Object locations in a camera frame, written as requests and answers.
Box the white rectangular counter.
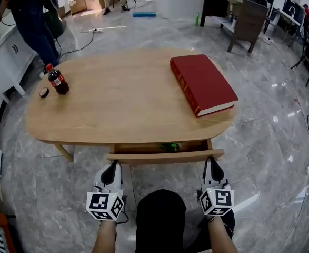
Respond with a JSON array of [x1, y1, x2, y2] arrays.
[[149, 0, 206, 21]]

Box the dark green bin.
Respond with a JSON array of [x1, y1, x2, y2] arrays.
[[44, 9, 66, 40]]

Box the blue foam roll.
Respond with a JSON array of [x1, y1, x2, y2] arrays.
[[132, 10, 158, 18]]

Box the white table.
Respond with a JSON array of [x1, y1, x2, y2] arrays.
[[276, 8, 302, 41]]

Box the green artificial plant sprig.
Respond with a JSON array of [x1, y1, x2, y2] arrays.
[[158, 142, 183, 152]]

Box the red hardcover book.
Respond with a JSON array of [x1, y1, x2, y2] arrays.
[[169, 54, 240, 118]]

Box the wooden coffee table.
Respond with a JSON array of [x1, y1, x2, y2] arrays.
[[24, 48, 241, 166]]

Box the cardboard box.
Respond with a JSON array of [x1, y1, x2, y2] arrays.
[[67, 0, 88, 16]]

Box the white sink cabinet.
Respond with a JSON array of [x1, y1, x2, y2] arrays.
[[0, 22, 38, 104]]

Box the person's left forearm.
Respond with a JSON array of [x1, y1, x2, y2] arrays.
[[91, 218, 118, 253]]

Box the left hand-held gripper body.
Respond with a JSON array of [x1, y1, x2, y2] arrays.
[[86, 184, 125, 221]]

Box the person's black trousers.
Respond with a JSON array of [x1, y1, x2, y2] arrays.
[[135, 189, 236, 253]]

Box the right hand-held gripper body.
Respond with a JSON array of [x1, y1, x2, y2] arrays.
[[196, 183, 235, 217]]

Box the wooden drawer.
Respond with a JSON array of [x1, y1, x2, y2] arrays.
[[105, 138, 225, 167]]

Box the dark soda bottle red cap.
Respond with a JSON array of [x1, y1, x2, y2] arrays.
[[44, 63, 71, 95]]

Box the dark wooden vanity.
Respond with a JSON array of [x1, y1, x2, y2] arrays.
[[200, 0, 270, 54]]

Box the person's right forearm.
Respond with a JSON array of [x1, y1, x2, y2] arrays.
[[206, 215, 240, 253]]

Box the orange chair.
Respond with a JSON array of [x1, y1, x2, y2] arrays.
[[0, 202, 17, 253]]

